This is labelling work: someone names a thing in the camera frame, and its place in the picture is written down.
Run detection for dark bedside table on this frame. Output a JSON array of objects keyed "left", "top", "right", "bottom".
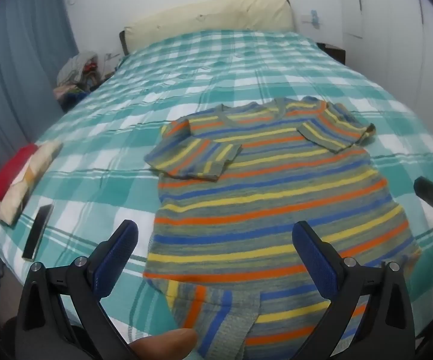
[{"left": 316, "top": 41, "right": 346, "bottom": 64}]

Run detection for cream patterned folded cloth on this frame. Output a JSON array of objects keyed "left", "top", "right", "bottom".
[{"left": 0, "top": 140, "right": 64, "bottom": 227}]

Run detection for striped knitted pants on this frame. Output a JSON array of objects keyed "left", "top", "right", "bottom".
[{"left": 168, "top": 279, "right": 371, "bottom": 360}]

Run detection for red folded cloth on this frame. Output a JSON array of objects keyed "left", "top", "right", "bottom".
[{"left": 0, "top": 143, "right": 39, "bottom": 199}]

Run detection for black phone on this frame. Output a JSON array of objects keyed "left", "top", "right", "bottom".
[{"left": 22, "top": 203, "right": 55, "bottom": 261}]

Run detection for person's left hand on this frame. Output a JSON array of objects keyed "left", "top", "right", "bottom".
[{"left": 128, "top": 328, "right": 197, "bottom": 360}]

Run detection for striped knitted sweater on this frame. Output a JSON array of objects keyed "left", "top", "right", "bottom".
[{"left": 143, "top": 97, "right": 423, "bottom": 284}]

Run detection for green plaid bed blanket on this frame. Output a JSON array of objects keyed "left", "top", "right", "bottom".
[{"left": 0, "top": 30, "right": 433, "bottom": 346}]

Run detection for wall socket with blue plug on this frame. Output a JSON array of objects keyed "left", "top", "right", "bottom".
[{"left": 301, "top": 9, "right": 322, "bottom": 29}]

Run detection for white wardrobe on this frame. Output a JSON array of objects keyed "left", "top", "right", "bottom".
[{"left": 336, "top": 0, "right": 433, "bottom": 151}]

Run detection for pile of clothes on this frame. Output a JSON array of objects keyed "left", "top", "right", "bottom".
[{"left": 53, "top": 52, "right": 101, "bottom": 111}]

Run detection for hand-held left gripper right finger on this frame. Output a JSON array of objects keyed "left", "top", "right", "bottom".
[{"left": 291, "top": 220, "right": 416, "bottom": 360}]

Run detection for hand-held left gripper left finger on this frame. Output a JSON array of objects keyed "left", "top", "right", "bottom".
[{"left": 15, "top": 219, "right": 139, "bottom": 360}]

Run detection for cream padded headboard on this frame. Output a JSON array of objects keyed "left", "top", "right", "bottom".
[{"left": 119, "top": 0, "right": 296, "bottom": 55}]

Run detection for blue-grey curtain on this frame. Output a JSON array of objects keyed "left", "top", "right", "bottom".
[{"left": 0, "top": 0, "right": 79, "bottom": 308}]

